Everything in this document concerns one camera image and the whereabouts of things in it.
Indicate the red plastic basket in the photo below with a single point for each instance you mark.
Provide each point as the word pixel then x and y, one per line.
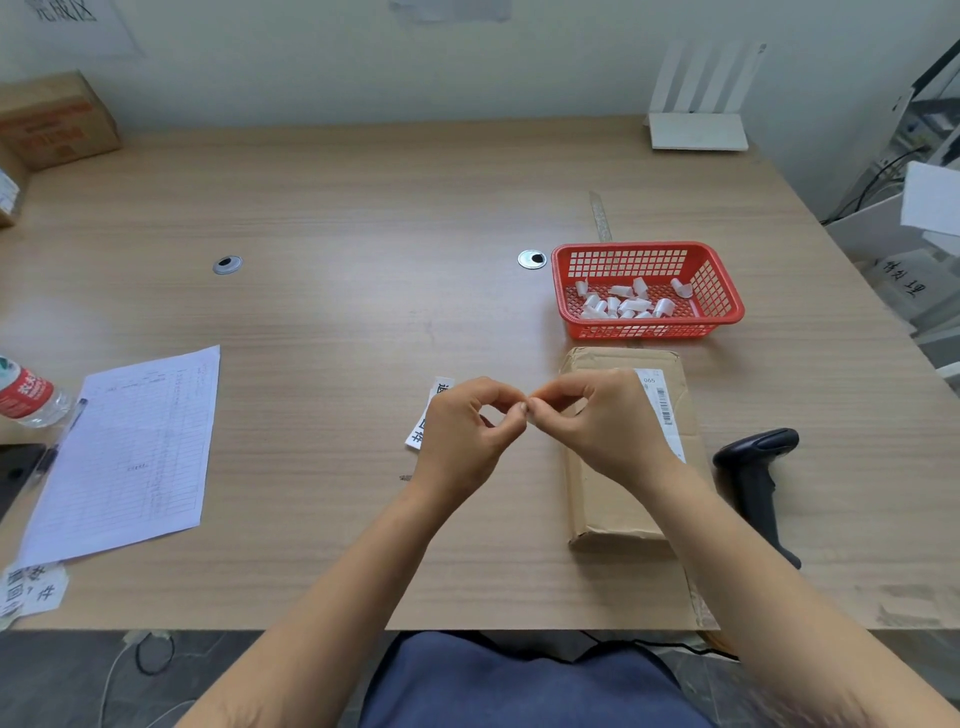
pixel 720 289

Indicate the person's right thumb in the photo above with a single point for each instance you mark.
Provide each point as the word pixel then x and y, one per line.
pixel 559 420

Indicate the white barcode shipping label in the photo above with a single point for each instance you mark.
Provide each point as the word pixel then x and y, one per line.
pixel 664 405

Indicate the brown cardboard box red print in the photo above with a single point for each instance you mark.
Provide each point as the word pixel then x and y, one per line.
pixel 56 124

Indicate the person's left thumb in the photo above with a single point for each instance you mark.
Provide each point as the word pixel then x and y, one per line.
pixel 507 439

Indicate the black phone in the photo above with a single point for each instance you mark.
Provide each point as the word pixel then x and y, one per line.
pixel 16 472

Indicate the white paper wall sign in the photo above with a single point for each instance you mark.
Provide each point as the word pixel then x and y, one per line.
pixel 82 26

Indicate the white handwritten paper label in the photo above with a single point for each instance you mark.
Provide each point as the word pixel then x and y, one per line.
pixel 30 589

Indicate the grey tape patch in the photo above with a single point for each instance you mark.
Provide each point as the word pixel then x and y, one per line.
pixel 450 9

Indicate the printed paper form sheet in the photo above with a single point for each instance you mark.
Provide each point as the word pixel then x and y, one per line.
pixel 127 457

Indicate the pile of small white caps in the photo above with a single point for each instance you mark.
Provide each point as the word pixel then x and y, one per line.
pixel 630 304

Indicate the person's left forearm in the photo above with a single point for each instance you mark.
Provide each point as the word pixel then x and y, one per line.
pixel 330 615

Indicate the clear water bottle red label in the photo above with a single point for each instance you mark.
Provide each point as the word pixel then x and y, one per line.
pixel 26 394

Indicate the brown cardboard parcel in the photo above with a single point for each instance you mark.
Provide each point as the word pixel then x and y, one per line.
pixel 600 502

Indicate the dark pen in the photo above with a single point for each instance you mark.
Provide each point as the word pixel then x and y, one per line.
pixel 64 435

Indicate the white equipment rack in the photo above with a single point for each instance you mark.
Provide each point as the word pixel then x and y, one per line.
pixel 930 112

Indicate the white router with antennas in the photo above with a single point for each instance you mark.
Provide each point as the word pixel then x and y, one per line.
pixel 697 131

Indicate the person's blue trousers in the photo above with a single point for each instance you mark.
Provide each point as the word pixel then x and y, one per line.
pixel 525 686

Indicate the person's right forearm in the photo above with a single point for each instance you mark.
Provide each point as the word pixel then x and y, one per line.
pixel 750 600

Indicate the black handheld barcode scanner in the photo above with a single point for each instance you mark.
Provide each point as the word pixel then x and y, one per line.
pixel 754 472

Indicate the white storage bin with writing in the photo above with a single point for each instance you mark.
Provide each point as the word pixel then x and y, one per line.
pixel 900 277

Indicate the person's left hand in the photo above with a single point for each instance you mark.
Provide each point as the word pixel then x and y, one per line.
pixel 450 442

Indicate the person's right hand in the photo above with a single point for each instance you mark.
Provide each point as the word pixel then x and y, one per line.
pixel 611 427

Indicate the clear plastic ruler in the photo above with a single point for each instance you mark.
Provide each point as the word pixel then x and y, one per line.
pixel 601 217

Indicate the white paper sheet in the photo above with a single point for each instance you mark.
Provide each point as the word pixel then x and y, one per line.
pixel 930 199

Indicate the white printed paper slip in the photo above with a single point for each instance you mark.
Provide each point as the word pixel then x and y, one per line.
pixel 439 390

